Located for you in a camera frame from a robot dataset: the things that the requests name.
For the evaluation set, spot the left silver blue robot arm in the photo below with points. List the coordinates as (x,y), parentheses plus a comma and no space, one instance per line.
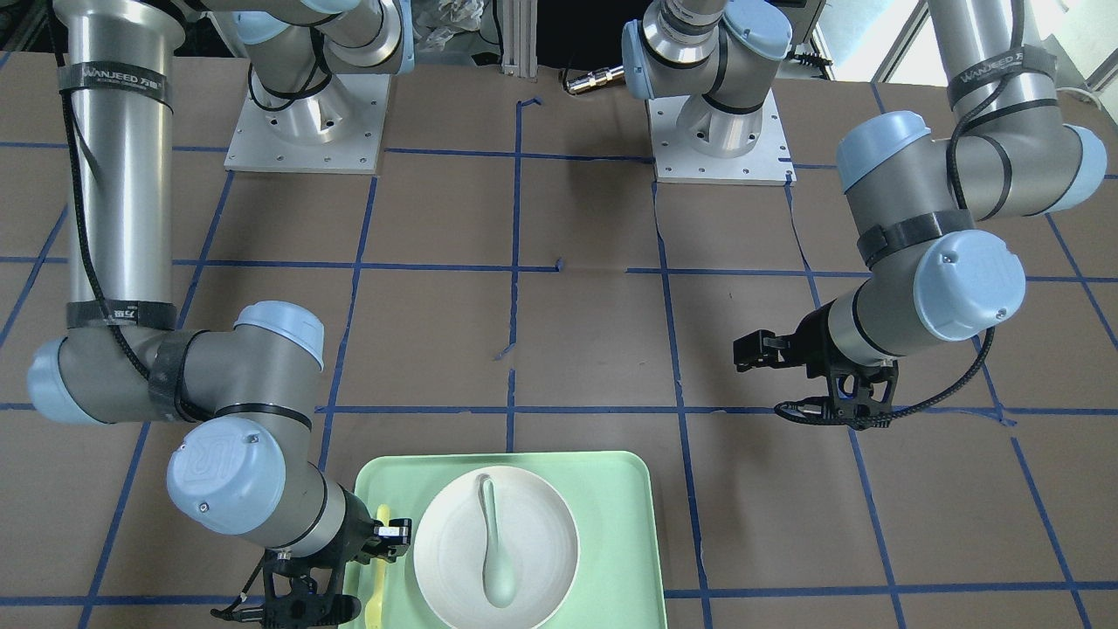
(922,325)

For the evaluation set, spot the pale green plastic spoon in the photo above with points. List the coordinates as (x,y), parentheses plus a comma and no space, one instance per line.
(499,581)

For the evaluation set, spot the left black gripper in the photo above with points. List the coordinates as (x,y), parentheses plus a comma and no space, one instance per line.
(811,339)

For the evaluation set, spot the yellow plastic fork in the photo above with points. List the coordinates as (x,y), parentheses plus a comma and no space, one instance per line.
(373,609)

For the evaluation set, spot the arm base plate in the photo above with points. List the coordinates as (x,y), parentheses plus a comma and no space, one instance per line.
(337,131)
(695,143)

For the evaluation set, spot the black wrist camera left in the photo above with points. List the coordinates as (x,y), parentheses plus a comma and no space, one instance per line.
(859,396)

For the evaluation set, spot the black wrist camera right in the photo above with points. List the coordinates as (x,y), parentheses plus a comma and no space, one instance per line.
(299,592)

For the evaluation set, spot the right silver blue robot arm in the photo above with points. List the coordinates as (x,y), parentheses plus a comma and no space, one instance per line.
(242,470)

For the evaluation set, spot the gold metal cylinder tool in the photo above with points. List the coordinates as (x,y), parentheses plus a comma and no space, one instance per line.
(598,79)

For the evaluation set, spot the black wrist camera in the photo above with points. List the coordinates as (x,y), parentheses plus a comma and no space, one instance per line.
(299,592)
(859,396)

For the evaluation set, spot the light green plastic tray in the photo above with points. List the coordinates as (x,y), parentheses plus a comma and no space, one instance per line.
(617,582)

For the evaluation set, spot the aluminium frame post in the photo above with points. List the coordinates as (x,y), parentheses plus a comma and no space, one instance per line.
(518,21)

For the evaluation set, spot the white round plate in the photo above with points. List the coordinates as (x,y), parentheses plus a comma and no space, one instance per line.
(538,529)

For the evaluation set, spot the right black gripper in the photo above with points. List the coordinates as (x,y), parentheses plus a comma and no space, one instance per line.
(355,522)

